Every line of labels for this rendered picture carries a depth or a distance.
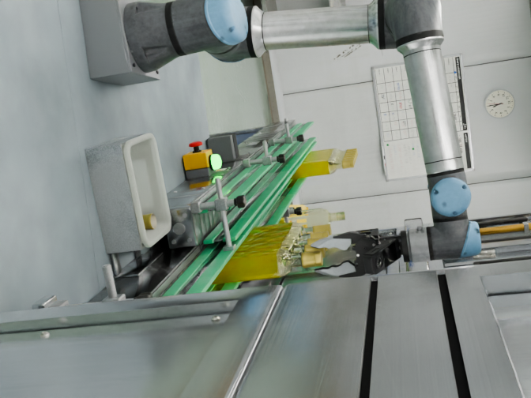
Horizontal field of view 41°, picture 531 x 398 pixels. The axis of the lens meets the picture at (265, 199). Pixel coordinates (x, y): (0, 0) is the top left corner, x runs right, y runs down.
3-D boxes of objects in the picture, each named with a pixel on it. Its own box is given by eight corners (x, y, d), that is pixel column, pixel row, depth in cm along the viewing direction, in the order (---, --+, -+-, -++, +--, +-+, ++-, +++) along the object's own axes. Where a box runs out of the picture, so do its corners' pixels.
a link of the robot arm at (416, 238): (431, 265, 155) (426, 229, 153) (409, 268, 155) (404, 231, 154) (429, 255, 162) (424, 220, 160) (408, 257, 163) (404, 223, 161)
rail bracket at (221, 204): (198, 254, 164) (251, 249, 161) (186, 183, 161) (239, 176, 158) (202, 250, 167) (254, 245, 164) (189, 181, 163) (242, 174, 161)
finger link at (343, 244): (313, 240, 165) (352, 245, 164) (310, 248, 160) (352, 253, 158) (314, 227, 165) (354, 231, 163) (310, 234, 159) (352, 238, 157)
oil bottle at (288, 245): (207, 277, 169) (295, 268, 165) (202, 255, 168) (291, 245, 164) (212, 270, 175) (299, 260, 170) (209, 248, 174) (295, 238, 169)
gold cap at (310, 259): (303, 270, 160) (321, 268, 159) (300, 255, 159) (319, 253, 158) (304, 265, 163) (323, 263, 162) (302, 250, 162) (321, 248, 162)
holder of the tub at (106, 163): (111, 279, 148) (147, 275, 147) (84, 148, 143) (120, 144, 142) (140, 255, 165) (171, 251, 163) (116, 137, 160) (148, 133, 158)
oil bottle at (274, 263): (201, 286, 164) (292, 277, 159) (196, 263, 163) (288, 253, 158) (207, 278, 169) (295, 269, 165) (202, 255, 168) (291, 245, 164)
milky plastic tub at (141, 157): (108, 255, 147) (148, 250, 145) (85, 148, 143) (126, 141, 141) (137, 232, 164) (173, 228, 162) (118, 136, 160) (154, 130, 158)
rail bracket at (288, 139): (267, 147, 263) (303, 142, 261) (264, 127, 262) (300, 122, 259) (269, 145, 267) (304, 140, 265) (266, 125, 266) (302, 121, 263)
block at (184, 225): (168, 250, 165) (197, 247, 163) (160, 211, 163) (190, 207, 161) (173, 245, 168) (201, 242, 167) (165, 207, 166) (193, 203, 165)
